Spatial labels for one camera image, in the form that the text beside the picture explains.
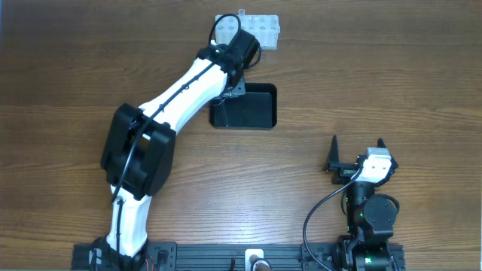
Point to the white test tube rack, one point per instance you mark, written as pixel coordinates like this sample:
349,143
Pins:
268,30

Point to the mounting rail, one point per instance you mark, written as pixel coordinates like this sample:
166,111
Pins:
218,257

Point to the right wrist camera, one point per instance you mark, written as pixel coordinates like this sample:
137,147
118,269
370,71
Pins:
376,165

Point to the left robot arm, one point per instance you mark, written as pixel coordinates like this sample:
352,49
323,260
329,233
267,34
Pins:
188,94

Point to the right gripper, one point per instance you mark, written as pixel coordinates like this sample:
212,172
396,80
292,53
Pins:
344,173

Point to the black tray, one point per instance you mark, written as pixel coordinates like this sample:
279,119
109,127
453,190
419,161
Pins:
256,113

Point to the clear test tube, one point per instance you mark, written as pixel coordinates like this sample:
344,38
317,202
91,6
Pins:
225,114
241,12

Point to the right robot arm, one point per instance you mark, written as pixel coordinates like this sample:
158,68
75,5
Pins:
373,218

